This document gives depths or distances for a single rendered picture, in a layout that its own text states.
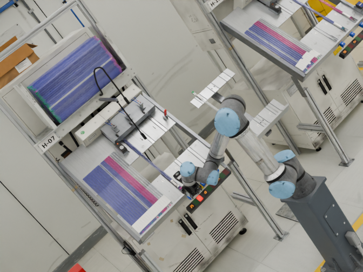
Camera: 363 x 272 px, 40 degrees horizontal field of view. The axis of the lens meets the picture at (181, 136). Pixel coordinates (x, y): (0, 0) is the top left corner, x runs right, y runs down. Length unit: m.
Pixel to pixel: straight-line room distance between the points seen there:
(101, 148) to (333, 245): 1.43
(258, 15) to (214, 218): 1.42
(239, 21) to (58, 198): 2.27
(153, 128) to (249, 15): 1.09
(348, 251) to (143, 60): 2.81
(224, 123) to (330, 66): 1.80
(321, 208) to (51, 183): 2.69
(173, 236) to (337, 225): 1.07
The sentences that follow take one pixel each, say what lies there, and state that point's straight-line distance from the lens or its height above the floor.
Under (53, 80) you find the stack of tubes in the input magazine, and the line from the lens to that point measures 2.98.
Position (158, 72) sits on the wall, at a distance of 4.87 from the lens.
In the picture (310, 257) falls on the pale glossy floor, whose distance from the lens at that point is 3.09.
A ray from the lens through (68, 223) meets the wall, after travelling 4.71.
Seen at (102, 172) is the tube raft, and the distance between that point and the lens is 2.97.
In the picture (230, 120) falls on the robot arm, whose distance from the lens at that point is 2.17.
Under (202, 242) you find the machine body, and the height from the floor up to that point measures 0.22.
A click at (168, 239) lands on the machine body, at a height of 0.41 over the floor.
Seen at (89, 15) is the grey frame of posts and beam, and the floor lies 1.77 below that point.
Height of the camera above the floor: 1.98
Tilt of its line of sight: 21 degrees down
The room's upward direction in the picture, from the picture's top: 36 degrees counter-clockwise
